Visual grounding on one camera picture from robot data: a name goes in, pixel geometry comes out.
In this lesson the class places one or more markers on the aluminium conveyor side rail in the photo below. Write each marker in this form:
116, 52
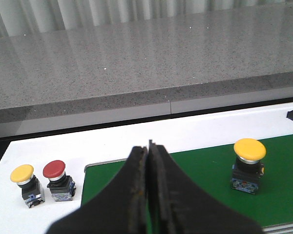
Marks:
286, 228

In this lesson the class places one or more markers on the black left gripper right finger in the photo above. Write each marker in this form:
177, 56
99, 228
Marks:
178, 206

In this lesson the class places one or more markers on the white pleated curtain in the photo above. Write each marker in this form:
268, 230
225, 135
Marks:
25, 17

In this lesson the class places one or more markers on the grey speckled stone counter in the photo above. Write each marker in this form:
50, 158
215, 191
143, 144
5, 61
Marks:
88, 76

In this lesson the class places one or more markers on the red push button rear right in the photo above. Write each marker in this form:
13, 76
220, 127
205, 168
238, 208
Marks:
61, 185

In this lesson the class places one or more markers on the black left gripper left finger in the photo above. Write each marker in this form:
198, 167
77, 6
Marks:
119, 208

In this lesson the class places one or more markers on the green conveyor belt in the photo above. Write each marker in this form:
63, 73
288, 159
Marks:
211, 169

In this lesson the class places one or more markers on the yellow push button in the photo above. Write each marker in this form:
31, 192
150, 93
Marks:
248, 168
31, 189

